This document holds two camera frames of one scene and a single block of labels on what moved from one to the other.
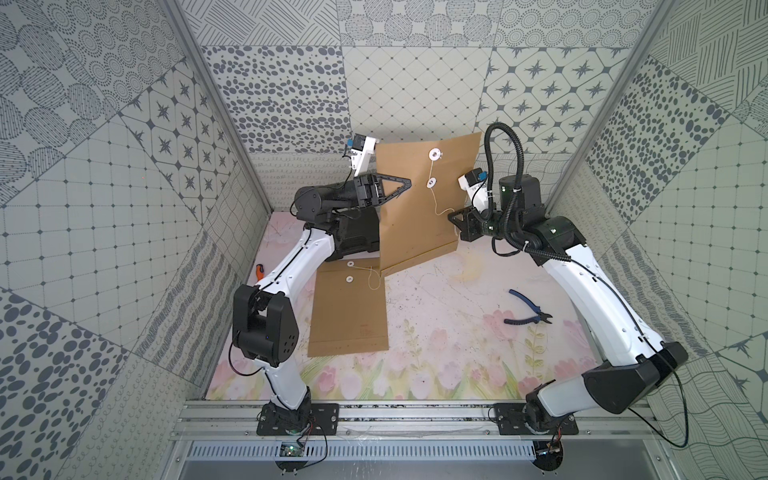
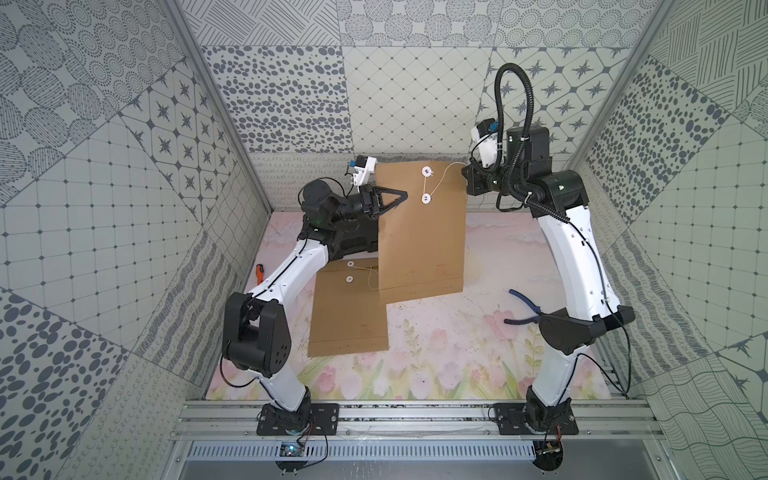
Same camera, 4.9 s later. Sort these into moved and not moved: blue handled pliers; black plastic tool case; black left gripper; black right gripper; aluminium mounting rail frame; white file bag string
Moved: white file bag string; black right gripper; black left gripper
Not moved: black plastic tool case; aluminium mounting rail frame; blue handled pliers
